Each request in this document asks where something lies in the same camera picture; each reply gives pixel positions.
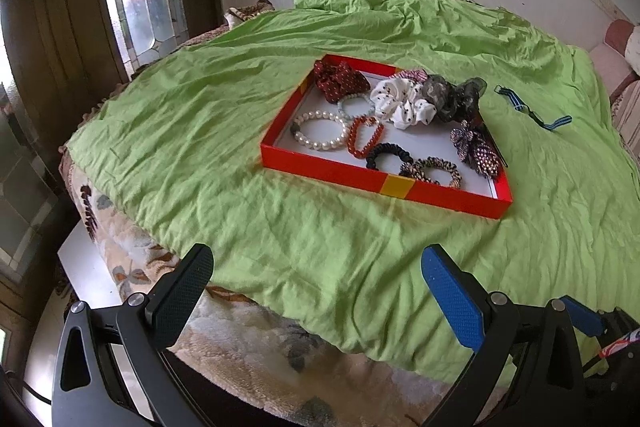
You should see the wristwatch with blue striped strap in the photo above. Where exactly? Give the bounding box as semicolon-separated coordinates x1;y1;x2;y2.
494;84;573;132

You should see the pink plaid scrunchie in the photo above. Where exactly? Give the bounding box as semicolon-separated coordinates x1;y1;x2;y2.
398;68;433;84

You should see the dark red dotted scrunchie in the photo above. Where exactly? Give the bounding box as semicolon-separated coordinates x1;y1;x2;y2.
313;60;372;104

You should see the white pearl bracelet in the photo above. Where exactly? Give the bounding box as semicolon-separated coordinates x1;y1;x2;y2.
291;109;349;152

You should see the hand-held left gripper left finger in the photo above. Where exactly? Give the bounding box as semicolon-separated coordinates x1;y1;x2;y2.
51;243;215;427

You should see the green bed sheet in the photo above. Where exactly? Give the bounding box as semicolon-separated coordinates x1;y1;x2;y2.
65;0;640;388

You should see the red bead bracelet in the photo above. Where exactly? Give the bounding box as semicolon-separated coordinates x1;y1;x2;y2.
347;116;386;159

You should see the dark grey sheer scrunchie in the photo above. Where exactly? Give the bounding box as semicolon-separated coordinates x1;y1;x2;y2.
420;76;488;124

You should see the black rhinestone hair claw clip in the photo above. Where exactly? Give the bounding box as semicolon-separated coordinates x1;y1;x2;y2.
450;117;508;180

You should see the beige floral blanket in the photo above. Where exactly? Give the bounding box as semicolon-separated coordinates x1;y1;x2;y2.
57;0;501;427

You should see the pink cushion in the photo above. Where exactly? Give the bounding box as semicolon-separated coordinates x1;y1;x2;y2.
590;19;640;92

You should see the red cardboard box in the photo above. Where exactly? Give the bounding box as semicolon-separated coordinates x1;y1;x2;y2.
260;53;514;220

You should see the striped pink sofa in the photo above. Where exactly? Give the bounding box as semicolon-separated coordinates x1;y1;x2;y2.
610;77;640;148

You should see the leopard print scrunchie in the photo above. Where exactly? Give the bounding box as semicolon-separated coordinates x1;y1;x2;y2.
398;157;462;189

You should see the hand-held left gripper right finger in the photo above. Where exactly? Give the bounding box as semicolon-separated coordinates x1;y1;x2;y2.
421;244;588;427

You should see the light blue bead bracelet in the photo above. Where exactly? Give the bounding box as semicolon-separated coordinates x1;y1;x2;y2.
337;93;377;120

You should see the black scrunchie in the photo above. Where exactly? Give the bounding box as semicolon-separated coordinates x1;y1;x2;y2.
365;142;415;172

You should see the white knit pillow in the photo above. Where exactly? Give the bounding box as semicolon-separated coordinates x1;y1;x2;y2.
622;27;640;72

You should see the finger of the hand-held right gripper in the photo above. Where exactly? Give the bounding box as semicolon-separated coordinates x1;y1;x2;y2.
562;296;606;338

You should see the white dotted scrunchie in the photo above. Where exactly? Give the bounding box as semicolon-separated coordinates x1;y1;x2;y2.
370;77;438;129

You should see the white side table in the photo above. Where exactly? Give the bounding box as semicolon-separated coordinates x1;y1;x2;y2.
57;222;151;418

